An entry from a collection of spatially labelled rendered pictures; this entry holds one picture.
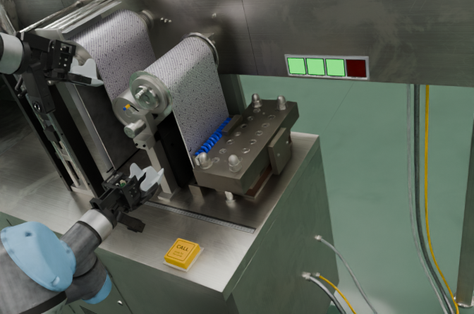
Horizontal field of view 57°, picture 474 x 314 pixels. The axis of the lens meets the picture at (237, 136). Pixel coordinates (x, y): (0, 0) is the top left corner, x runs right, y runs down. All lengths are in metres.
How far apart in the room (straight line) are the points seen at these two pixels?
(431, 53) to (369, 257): 1.30
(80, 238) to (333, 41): 0.82
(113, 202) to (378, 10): 0.81
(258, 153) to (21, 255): 0.75
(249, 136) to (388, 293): 1.12
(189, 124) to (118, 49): 0.32
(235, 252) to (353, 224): 1.33
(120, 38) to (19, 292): 0.89
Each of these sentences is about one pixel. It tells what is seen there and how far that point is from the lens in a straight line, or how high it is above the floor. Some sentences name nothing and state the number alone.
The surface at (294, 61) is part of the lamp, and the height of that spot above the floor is 1.20.
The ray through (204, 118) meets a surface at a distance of 1.34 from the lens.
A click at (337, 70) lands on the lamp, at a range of 1.29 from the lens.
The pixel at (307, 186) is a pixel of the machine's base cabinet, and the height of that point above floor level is 0.79.
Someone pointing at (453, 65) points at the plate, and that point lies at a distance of 1.22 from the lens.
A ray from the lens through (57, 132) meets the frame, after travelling 1.44.
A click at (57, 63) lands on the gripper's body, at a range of 0.99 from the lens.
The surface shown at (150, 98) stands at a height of 1.25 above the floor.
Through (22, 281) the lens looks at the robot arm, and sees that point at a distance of 0.70.
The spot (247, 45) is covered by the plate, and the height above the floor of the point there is 1.25.
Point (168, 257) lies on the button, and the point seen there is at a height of 0.92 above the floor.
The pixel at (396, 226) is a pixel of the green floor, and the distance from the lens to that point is 2.41.
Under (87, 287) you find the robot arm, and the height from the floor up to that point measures 1.02.
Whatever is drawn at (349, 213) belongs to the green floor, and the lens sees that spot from 2.47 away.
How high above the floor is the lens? 1.77
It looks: 33 degrees down
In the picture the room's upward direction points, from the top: 15 degrees counter-clockwise
